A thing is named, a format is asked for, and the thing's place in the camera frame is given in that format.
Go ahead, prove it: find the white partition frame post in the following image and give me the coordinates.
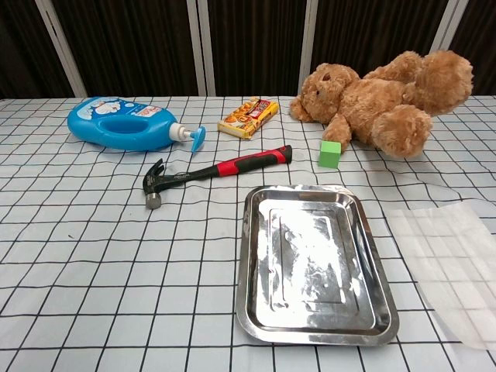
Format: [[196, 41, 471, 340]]
[[297, 0, 319, 96], [34, 0, 88, 98], [186, 0, 216, 97], [429, 0, 463, 53]]

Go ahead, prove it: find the translucent baking paper sheet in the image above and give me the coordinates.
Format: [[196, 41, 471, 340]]
[[383, 199, 496, 352]]

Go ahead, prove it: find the white black checked tablecloth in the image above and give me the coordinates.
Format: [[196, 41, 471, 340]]
[[0, 95, 496, 372]]

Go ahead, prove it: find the brown teddy bear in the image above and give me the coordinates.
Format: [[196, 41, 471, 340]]
[[289, 50, 475, 159]]

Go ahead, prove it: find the blue detergent pump bottle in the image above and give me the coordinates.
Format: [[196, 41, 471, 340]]
[[67, 96, 207, 154]]

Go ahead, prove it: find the green cube block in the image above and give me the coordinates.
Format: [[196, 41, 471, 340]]
[[317, 140, 343, 170]]

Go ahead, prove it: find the red black claw hammer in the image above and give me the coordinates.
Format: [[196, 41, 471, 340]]
[[142, 144, 293, 211]]

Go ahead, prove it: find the silver metal tray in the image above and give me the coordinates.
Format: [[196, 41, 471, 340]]
[[235, 184, 400, 347]]

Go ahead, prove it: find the yellow snack box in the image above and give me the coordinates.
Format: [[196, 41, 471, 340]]
[[217, 96, 280, 140]]

